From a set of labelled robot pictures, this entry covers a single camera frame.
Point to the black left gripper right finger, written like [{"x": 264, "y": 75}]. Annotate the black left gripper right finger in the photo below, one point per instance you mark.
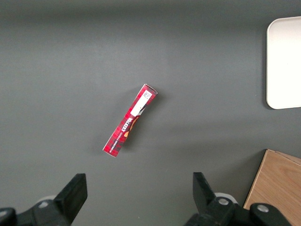
[{"x": 207, "y": 207}]

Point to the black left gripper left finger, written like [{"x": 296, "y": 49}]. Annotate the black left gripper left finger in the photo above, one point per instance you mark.
[{"x": 68, "y": 202}]

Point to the cream plastic tray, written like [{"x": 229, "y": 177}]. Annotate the cream plastic tray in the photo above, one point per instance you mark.
[{"x": 284, "y": 63}]

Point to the wooden drawer cabinet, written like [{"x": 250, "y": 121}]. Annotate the wooden drawer cabinet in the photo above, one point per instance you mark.
[{"x": 277, "y": 179}]

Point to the red cookie box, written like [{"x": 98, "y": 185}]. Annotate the red cookie box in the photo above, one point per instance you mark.
[{"x": 131, "y": 117}]

